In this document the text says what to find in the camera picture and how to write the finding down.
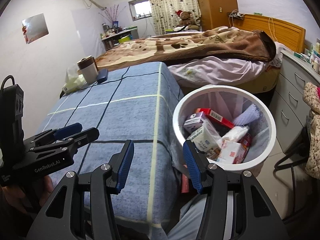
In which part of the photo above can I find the strawberry milk carton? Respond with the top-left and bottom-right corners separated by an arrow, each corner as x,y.
217,140 -> 246,164

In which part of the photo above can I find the clear plastic bag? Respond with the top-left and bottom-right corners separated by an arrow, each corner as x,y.
199,120 -> 222,152

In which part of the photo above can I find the purple milk carton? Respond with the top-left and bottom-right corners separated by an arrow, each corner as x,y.
183,111 -> 206,134

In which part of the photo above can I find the lavender foam fruit net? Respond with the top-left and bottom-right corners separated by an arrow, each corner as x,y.
232,104 -> 260,126

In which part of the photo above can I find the red tablet box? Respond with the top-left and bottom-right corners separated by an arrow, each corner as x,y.
195,108 -> 235,129

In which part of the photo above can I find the red cartoon drink can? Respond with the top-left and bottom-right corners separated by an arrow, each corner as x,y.
240,133 -> 252,150

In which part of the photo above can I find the white yogurt cup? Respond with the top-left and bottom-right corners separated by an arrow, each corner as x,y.
188,125 -> 222,155

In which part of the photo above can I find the white trash bin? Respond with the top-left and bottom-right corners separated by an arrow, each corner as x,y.
172,85 -> 276,176

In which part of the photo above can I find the left hand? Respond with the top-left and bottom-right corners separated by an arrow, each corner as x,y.
1,176 -> 54,213

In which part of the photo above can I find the tissue pack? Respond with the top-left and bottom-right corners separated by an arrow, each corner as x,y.
62,64 -> 86,94

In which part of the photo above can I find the blue checkered table cloth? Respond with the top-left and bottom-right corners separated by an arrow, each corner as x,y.
40,62 -> 182,238

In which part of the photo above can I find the dark chair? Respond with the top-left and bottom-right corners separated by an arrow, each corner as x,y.
274,127 -> 310,215

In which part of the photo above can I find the navy glasses case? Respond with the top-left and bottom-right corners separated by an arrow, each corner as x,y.
97,68 -> 108,83

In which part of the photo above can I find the brown white tumbler cup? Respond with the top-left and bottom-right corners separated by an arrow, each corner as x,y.
77,56 -> 98,84

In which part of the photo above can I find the cluttered side desk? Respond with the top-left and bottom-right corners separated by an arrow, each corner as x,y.
100,26 -> 139,51

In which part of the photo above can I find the grey drawer cabinet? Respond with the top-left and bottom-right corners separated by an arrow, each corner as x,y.
270,50 -> 319,152

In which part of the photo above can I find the dried flower branches vase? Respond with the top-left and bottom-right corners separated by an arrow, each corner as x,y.
99,4 -> 127,29

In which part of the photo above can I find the floral clothes pile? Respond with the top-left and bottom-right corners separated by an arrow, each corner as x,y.
303,82 -> 320,179

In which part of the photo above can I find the small window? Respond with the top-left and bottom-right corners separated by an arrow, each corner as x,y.
128,0 -> 152,21

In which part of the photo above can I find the pink bed sheet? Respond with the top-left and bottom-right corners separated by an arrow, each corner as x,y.
168,56 -> 281,88

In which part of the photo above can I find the brown teddy bear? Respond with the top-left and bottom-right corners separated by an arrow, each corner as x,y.
176,10 -> 200,31

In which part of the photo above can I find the heart pattern curtain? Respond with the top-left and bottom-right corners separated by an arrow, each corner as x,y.
149,0 -> 201,35

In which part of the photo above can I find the brown paw print blanket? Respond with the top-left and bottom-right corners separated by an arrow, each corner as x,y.
95,27 -> 276,71

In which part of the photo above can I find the orange wooden headboard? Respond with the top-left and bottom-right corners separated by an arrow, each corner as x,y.
233,14 -> 306,53

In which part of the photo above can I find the orange wooden wardrobe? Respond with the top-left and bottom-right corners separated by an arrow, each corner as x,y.
198,0 -> 238,30

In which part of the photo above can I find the silver wall poster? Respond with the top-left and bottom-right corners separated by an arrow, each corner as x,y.
22,13 -> 49,44

